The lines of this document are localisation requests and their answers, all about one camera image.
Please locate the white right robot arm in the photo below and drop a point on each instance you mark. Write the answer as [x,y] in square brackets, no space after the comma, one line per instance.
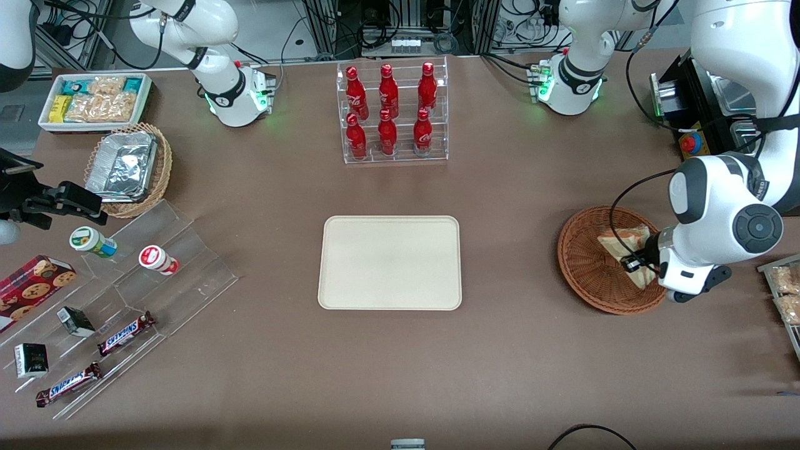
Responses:
[215,81]

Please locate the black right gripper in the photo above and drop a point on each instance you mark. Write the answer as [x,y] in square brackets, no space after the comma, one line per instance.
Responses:
[19,195]

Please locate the clear acrylic bottle rack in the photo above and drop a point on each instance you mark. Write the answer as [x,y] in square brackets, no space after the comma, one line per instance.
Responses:
[403,156]

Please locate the aluminium foil container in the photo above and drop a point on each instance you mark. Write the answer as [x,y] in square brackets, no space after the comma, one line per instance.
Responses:
[122,165]

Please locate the clear bag of crackers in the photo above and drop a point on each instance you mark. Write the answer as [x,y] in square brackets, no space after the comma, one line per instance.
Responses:
[106,85]
[100,107]

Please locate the large brown wicker basket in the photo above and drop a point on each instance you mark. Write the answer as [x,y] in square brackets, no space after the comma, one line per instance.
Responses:
[581,269]

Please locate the black machine with yellow panel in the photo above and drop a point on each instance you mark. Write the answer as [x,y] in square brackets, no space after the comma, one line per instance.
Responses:
[700,100]

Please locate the small light wicker basket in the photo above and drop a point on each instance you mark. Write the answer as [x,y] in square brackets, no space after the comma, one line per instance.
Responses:
[164,169]

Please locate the metal tray with snacks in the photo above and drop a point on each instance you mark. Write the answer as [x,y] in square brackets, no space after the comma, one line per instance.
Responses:
[792,340]

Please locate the clear acrylic stepped stand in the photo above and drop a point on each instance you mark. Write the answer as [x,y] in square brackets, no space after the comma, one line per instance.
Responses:
[187,275]

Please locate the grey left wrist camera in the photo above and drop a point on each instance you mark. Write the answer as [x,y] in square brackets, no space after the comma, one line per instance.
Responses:
[687,284]

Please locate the small black box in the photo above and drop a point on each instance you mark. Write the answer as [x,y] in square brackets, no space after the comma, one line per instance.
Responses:
[31,360]
[76,322]

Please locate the white power strip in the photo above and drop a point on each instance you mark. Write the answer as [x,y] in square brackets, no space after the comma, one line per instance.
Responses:
[406,44]

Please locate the clear pastry pack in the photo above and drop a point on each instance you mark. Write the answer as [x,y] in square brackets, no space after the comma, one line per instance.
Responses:
[786,279]
[790,309]

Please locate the green label yoghurt cup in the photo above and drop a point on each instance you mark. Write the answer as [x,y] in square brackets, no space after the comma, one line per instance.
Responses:
[90,241]

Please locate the white rectangular snack bin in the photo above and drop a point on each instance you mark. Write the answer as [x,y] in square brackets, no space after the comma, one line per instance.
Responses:
[145,103]

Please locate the beige plastic tray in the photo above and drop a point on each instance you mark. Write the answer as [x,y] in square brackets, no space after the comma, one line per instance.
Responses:
[387,262]

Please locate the yellow snack pack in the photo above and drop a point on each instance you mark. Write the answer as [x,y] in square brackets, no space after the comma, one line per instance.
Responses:
[59,109]

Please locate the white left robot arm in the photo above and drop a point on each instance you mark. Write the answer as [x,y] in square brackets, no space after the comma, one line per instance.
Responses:
[719,206]

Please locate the red cola bottle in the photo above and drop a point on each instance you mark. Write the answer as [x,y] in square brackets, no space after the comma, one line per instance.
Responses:
[387,137]
[356,140]
[427,90]
[423,136]
[388,92]
[355,94]

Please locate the steel pan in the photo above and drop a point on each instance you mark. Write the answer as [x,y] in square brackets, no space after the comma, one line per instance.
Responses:
[734,97]

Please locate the grey device at table edge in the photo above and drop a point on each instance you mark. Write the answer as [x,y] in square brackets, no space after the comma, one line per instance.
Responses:
[407,444]

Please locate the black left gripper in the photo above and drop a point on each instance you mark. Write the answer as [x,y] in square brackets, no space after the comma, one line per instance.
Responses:
[650,248]

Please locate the triangular sandwich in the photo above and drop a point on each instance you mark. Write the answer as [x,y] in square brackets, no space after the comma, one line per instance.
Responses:
[619,244]

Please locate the red label yoghurt cup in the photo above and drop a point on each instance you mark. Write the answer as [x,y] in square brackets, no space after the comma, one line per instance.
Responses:
[156,259]

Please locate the teal snack pack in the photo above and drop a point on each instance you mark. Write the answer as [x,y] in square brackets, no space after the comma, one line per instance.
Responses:
[133,84]
[76,86]

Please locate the red cookie box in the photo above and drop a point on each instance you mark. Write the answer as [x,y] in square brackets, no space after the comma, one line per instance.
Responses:
[31,287]

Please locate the snickers bar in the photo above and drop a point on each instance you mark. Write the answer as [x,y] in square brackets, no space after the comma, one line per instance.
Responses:
[67,384]
[125,333]

